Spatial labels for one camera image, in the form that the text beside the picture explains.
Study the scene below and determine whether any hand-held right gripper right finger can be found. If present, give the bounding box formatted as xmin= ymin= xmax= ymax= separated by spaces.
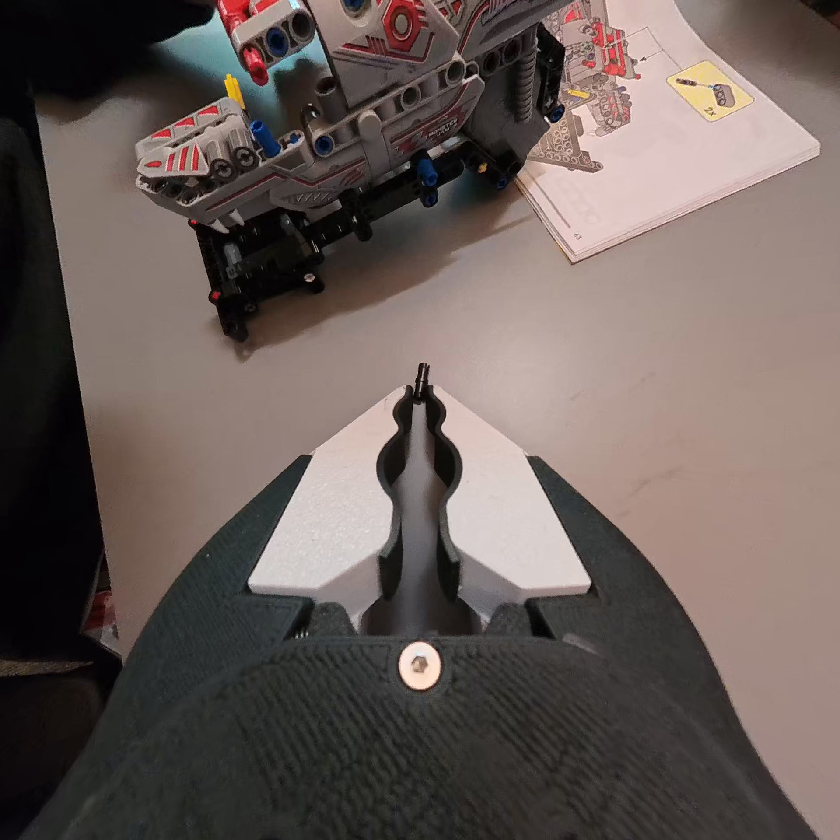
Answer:
xmin=420 ymin=386 xmax=593 ymax=621

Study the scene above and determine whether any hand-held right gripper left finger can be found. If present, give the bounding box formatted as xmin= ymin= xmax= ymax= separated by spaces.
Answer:
xmin=248 ymin=386 xmax=421 ymax=616

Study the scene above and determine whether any red grey brick truck model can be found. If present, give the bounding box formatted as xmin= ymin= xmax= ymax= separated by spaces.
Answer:
xmin=134 ymin=0 xmax=569 ymax=343

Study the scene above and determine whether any grey desk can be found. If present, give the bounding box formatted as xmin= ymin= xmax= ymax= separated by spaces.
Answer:
xmin=36 ymin=0 xmax=840 ymax=808

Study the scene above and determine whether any small red item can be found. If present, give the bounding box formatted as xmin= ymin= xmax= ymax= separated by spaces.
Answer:
xmin=84 ymin=584 xmax=121 ymax=643

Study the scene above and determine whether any open building instruction booklet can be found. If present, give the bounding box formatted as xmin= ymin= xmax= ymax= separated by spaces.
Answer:
xmin=512 ymin=0 xmax=822 ymax=265

